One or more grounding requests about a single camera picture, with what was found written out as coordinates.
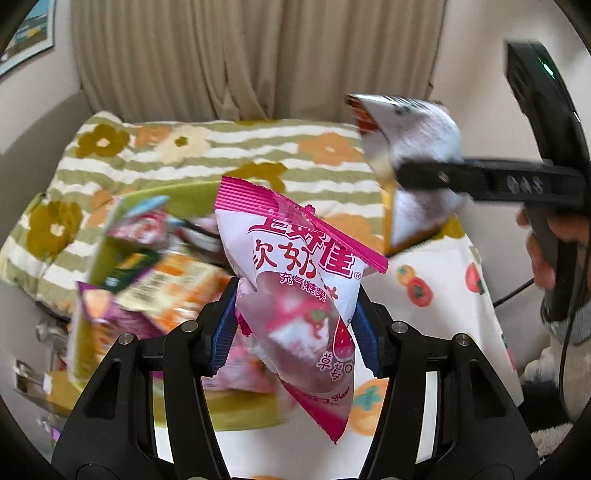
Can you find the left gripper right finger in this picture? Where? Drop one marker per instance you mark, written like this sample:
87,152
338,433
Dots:
446,413

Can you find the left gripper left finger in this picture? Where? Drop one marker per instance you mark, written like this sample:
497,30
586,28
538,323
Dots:
143,414

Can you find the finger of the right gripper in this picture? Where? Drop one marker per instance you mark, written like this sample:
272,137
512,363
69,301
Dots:
434,175

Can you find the white grey snack bag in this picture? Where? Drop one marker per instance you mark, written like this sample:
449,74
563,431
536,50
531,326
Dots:
404,140

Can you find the purple pork flavor chip bag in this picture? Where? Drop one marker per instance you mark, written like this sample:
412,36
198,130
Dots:
100,307

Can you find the pink striped snack bag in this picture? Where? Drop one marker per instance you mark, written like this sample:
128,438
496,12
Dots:
242,371

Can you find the cream cake snack bag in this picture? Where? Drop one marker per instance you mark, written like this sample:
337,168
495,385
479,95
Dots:
173,290

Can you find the dark green cracker packet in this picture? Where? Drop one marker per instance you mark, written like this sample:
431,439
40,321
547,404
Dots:
124,273

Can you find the pink white marshmallow bag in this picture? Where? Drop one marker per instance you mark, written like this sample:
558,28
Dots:
299,281

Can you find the dark brown anime snack bag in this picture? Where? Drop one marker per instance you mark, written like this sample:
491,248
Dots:
147,229

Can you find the blue white snack bag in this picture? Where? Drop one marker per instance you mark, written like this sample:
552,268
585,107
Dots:
147,205

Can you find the person right hand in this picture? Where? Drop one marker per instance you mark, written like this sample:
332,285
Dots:
570,229

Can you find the white fruit print tablecloth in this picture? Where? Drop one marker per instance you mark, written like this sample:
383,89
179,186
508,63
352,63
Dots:
446,413

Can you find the floral striped blanket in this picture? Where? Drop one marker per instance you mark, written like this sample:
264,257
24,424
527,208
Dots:
51,247

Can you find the beige curtain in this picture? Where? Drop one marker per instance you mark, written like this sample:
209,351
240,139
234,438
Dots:
195,61

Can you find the framed landscape picture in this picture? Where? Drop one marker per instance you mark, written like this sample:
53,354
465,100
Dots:
33,36

